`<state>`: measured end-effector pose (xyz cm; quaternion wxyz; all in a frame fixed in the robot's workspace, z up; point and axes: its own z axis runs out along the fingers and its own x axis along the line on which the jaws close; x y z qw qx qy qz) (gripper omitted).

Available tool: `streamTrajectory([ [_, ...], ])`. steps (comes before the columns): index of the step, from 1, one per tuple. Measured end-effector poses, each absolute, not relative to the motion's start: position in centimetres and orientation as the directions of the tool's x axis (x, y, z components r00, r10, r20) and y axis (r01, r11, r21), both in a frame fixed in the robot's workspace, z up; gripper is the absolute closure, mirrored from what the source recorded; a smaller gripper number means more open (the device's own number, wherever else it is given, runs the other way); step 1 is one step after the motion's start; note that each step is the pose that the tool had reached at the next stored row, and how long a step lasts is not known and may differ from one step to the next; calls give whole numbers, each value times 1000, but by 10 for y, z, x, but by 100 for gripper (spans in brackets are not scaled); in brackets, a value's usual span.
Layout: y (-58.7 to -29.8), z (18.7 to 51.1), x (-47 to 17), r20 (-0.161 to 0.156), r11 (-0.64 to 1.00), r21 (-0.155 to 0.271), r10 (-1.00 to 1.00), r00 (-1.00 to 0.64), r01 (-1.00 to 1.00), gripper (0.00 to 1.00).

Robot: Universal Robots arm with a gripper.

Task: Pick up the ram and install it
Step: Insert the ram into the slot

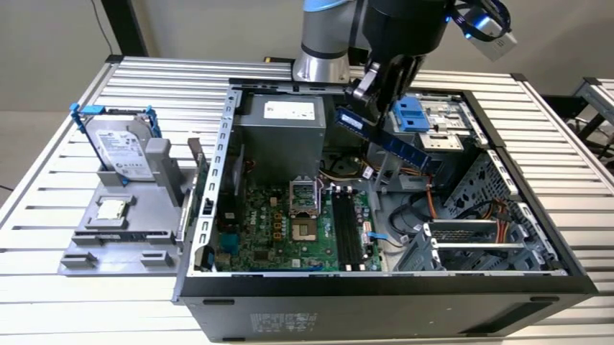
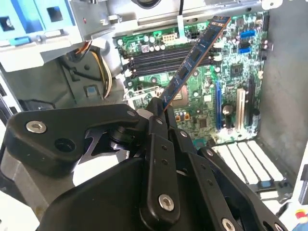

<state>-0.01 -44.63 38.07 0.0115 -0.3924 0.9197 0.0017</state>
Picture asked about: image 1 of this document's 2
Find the black vertical post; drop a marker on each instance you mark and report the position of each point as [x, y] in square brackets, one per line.
[125, 25]

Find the RAM memory stick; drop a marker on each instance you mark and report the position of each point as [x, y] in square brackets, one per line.
[120, 236]
[407, 149]

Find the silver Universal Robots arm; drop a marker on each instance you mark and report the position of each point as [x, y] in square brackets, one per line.
[320, 36]

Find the small silver wrist camera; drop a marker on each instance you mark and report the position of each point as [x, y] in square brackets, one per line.
[496, 45]

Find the silver CPU chip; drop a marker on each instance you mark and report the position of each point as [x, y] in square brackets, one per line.
[110, 209]

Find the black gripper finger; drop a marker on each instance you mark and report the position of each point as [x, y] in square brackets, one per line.
[368, 93]
[400, 82]

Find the black open PC case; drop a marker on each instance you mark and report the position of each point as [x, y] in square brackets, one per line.
[383, 312]

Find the CPU socket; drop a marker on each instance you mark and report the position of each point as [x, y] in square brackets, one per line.
[305, 230]

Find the grey metal disk bay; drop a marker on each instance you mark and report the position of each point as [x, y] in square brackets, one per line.
[460, 230]

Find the green graphics card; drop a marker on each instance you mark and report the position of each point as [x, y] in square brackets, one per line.
[201, 165]

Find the grey power supply unit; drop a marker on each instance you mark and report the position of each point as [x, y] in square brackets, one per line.
[282, 143]

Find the green motherboard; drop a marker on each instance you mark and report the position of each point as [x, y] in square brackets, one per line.
[268, 251]

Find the blue plastic drive latch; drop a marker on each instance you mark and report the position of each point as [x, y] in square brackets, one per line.
[409, 105]
[415, 122]

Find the grey parts rack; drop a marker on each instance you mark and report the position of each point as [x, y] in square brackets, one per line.
[144, 215]

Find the grey metal drive cage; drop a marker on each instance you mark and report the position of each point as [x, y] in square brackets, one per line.
[383, 165]

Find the black RAM slot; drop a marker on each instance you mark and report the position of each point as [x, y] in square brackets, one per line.
[341, 230]
[335, 230]
[355, 230]
[348, 230]

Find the blue expansion slot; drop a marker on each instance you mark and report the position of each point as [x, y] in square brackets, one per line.
[287, 268]

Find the silver drive unit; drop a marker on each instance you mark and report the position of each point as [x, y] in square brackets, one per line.
[443, 142]

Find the hard disk in blue carrier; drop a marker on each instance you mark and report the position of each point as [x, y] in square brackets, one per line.
[120, 147]

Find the metal slat side table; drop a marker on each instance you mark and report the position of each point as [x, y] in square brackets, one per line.
[596, 88]

